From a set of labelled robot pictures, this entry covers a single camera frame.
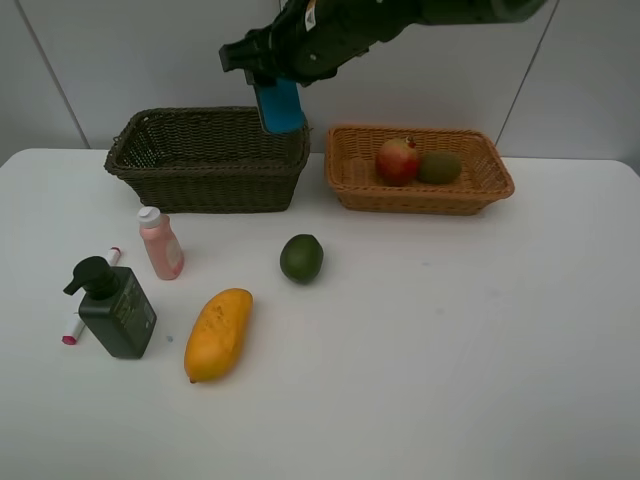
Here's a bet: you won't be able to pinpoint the white marker red caps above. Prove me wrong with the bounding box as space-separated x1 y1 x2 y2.
61 246 122 345

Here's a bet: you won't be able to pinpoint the pink bottle white cap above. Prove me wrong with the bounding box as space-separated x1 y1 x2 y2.
137 206 184 280

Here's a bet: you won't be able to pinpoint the brown kiwi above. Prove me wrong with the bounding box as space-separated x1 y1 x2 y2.
417 151 462 185

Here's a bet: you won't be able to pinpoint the green lime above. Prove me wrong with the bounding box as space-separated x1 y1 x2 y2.
279 234 324 285

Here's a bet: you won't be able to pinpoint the orange wicker basket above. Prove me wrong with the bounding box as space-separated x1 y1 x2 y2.
325 125 515 216

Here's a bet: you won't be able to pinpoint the dark green pump bottle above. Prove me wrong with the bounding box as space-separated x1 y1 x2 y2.
64 256 157 360

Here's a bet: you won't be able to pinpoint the red green pomegranate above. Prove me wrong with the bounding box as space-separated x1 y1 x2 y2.
375 137 420 187

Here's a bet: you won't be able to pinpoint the dark brown wicker basket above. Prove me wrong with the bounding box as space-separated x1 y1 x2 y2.
105 107 310 214

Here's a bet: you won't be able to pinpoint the blue board eraser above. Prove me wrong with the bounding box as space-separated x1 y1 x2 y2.
254 79 305 134

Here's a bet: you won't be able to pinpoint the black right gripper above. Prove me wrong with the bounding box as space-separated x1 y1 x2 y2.
218 0 401 89

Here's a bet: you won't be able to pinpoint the yellow mango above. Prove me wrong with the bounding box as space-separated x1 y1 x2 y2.
184 288 253 384

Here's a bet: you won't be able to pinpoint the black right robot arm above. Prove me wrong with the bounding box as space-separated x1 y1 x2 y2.
219 0 544 86

